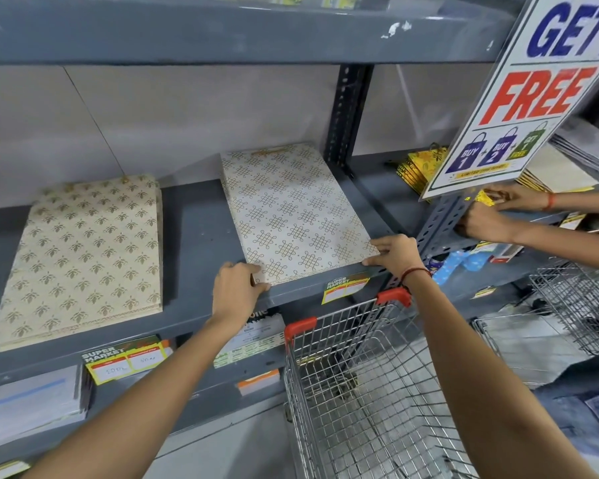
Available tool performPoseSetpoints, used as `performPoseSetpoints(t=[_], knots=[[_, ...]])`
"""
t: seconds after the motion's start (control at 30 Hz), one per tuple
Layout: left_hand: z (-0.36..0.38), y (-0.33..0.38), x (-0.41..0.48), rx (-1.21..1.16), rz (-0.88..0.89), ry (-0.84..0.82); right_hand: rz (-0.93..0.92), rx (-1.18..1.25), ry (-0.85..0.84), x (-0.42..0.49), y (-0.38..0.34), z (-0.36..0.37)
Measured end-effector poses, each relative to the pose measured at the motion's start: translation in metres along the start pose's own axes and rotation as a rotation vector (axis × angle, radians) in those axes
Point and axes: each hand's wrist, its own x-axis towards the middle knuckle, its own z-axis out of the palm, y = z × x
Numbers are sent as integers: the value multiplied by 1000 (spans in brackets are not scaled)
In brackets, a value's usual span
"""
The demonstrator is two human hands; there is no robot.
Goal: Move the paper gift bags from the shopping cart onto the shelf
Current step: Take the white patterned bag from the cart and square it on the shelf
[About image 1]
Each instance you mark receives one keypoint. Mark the person's right thumb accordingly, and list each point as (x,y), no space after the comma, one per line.
(375,261)

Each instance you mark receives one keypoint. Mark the yellow price label with handwriting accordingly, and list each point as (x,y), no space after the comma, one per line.
(125,361)

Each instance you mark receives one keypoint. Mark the person's left forearm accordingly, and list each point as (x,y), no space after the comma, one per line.
(144,399)

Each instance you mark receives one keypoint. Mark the person's left thumb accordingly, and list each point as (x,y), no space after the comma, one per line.
(260,288)

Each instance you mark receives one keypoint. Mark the blue patterned gift wraps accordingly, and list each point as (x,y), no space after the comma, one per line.
(454,264)

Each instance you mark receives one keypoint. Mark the person's right hand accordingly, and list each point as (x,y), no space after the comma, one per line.
(402,256)

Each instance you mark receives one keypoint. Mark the grey slotted metal shelf rack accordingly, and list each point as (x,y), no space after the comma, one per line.
(444,219)

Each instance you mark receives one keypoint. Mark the tiny yellow shelf label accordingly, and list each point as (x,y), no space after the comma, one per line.
(484,292)

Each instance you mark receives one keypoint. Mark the person's left hand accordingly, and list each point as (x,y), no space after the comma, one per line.
(234,294)

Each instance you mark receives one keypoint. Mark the white promotional hanging sign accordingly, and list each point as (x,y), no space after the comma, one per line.
(539,89)

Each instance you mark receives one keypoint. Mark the grey paper bag stack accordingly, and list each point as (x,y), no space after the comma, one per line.
(589,144)

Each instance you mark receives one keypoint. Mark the yellow floral paper bag stack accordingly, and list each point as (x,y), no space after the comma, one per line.
(422,167)

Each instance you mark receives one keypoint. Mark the red thread wrist band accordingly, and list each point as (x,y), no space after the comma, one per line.
(415,272)

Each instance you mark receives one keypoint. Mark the small yellow paper tag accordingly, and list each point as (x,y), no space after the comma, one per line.
(484,198)

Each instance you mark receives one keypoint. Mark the small yellow price label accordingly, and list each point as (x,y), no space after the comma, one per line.
(344,289)

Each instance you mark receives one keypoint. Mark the blue denim jeans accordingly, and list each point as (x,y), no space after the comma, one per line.
(579,419)

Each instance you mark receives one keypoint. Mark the orange and white shelf label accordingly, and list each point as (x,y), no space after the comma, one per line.
(258,383)

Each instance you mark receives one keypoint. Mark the white and green shelf label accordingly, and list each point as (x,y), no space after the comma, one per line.
(254,341)

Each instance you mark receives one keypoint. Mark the cream leaf-pattern paper bag stack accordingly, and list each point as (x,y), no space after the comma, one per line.
(85,259)

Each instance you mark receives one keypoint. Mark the orange thread wrist band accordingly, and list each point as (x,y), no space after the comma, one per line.
(549,201)

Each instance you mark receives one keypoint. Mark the white knot-pattern paper bag stack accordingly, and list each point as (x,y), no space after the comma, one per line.
(294,209)

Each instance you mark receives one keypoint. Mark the clear-wrapped white envelope packets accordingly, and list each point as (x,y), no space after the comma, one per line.
(30,404)

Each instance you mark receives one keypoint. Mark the person's right forearm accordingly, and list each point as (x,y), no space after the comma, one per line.
(484,384)

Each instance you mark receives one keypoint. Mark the another person's forearm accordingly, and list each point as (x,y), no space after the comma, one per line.
(564,244)
(586,202)

